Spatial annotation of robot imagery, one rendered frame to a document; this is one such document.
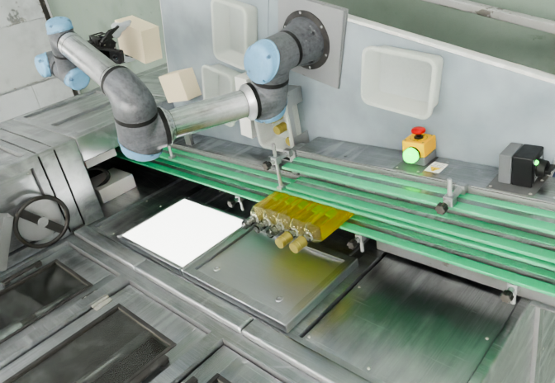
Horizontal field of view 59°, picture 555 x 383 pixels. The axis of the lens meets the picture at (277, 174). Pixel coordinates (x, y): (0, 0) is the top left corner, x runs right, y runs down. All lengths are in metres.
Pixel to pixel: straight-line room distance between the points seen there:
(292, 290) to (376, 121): 0.58
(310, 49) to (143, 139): 0.57
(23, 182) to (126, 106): 0.87
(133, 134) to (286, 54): 0.49
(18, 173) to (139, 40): 0.69
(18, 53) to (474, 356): 4.41
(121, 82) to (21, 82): 3.65
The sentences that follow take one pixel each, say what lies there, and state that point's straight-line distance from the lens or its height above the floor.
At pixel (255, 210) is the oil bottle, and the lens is 1.60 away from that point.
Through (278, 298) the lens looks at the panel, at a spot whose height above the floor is 1.25.
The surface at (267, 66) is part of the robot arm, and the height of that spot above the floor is 0.99.
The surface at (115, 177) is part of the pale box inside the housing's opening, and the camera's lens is 2.46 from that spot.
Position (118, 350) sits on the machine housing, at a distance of 1.57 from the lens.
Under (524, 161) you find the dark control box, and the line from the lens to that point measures 1.32.
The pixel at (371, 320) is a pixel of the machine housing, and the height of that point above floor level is 1.15.
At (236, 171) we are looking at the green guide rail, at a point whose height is 0.92.
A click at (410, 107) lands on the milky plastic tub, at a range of 1.43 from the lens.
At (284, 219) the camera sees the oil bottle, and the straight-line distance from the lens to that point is 1.52.
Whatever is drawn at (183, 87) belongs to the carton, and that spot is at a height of 0.82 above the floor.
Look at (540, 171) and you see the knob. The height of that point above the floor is 0.82.
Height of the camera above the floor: 1.96
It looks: 37 degrees down
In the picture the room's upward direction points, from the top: 123 degrees counter-clockwise
